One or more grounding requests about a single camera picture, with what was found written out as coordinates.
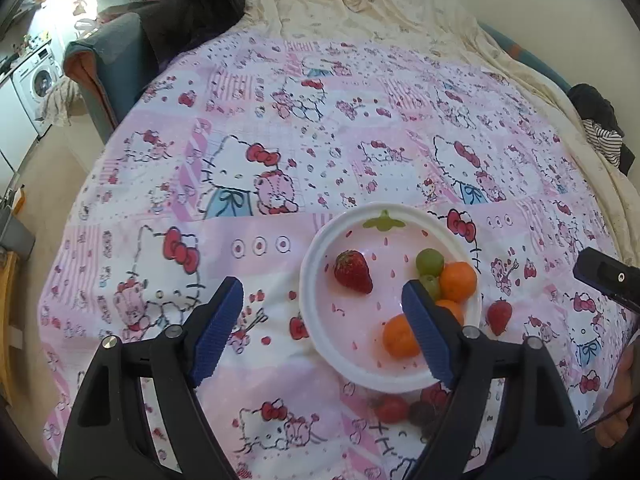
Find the pink strawberry print plate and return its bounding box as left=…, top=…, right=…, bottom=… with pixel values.
left=298, top=203, right=483, bottom=393

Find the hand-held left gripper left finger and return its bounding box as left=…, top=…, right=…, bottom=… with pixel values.
left=57, top=276, right=244, bottom=480

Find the white kitchen cabinet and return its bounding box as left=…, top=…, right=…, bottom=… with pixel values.
left=0, top=75, right=39, bottom=172

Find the red strawberry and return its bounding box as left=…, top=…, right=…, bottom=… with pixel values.
left=334, top=250, right=374, bottom=294
left=374, top=395, right=411, bottom=424
left=486, top=298, right=514, bottom=337

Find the white washing machine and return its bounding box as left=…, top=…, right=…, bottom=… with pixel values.
left=11, top=44, right=67, bottom=137

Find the blue grey armchair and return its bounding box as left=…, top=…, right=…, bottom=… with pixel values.
left=64, top=11, right=147, bottom=132

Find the dark clothes pile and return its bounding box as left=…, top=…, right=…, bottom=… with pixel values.
left=569, top=83, right=640, bottom=177

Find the cream crumpled duvet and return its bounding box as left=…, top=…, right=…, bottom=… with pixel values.
left=244, top=0, right=640, bottom=266

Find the black clothes pile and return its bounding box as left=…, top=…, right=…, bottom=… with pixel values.
left=131, top=0, right=247, bottom=58

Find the person's right hand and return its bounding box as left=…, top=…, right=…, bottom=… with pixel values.
left=595, top=344, right=640, bottom=449

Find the yellow wooden furniture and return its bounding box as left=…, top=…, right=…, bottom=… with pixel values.
left=0, top=251, right=27, bottom=407

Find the floral cloth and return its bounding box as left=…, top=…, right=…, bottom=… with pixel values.
left=39, top=79, right=84, bottom=129

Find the red cherry tomato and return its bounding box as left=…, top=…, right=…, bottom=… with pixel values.
left=425, top=382, right=451, bottom=408

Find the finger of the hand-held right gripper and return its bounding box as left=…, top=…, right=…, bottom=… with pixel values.
left=572, top=247, right=640, bottom=311

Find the striped garment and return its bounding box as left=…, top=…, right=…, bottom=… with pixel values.
left=582, top=119, right=624, bottom=164

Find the orange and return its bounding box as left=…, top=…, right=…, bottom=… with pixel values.
left=435, top=299, right=466, bottom=326
left=440, top=261, right=478, bottom=302
left=382, top=313, right=421, bottom=359

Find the pink cartoon printed blanket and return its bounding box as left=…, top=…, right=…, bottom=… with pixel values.
left=37, top=30, right=640, bottom=480

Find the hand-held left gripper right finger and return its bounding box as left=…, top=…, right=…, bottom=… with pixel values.
left=401, top=280, right=583, bottom=480

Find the grey bin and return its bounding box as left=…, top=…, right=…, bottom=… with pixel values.
left=0, top=204, right=37, bottom=257

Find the blue bed frame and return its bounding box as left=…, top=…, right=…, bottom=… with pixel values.
left=479, top=21, right=577, bottom=95

